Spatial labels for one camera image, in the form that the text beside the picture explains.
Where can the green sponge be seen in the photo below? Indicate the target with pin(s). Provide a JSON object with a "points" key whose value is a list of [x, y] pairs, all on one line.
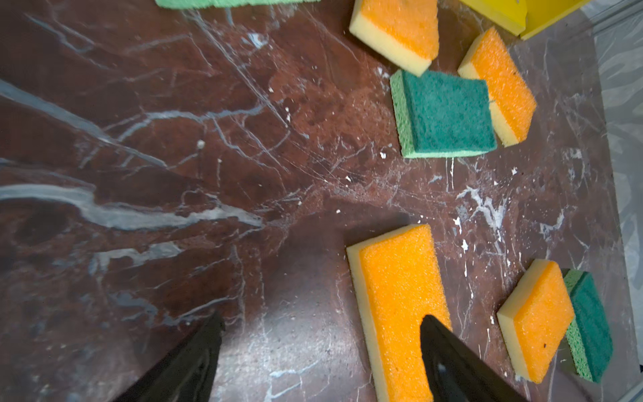
{"points": [[439, 115], [198, 4], [589, 336]]}

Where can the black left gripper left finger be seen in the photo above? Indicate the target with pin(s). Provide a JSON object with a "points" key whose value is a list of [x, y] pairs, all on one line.
{"points": [[187, 372]]}

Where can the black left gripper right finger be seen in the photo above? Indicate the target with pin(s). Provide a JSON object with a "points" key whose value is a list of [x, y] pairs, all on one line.
{"points": [[454, 372]]}

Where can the orange sponge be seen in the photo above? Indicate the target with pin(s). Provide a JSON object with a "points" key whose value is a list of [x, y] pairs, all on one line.
{"points": [[397, 282], [405, 32], [535, 318], [512, 103]]}

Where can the yellow shelf with coloured boards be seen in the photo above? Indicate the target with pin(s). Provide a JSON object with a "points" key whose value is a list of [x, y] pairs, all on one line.
{"points": [[525, 18]]}

